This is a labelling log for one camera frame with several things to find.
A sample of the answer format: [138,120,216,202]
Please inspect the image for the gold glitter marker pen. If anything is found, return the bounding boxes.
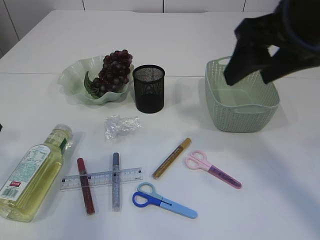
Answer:
[152,137,192,180]

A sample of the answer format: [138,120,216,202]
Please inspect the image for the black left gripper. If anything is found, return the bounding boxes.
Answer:
[223,0,320,86]

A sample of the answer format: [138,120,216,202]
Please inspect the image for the purple artificial grape bunch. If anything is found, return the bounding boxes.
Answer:
[84,49,133,99]

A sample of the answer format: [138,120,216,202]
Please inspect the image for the red glitter marker pen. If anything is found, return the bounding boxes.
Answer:
[77,158,95,215]

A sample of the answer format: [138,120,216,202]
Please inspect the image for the yellow oil bottle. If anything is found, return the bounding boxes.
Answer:
[0,124,72,222]

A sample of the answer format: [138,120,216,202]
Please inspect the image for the black mesh pen holder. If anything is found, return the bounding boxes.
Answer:
[132,64,165,114]

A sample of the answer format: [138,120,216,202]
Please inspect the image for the pink capped scissors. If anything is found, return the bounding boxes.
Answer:
[184,150,242,189]

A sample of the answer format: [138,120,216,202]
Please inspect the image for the blue capped scissors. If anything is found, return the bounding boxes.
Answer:
[132,182,198,219]

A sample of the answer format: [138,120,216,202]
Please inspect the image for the silver glitter marker pen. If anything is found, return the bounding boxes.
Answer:
[112,152,121,212]

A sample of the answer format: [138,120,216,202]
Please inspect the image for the green woven plastic basket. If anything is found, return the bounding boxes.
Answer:
[205,56,280,133]

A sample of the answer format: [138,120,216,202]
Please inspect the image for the clear plastic sheet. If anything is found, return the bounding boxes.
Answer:
[104,115,142,142]

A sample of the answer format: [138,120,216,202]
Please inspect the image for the clear plastic ruler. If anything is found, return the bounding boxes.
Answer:
[60,167,144,191]

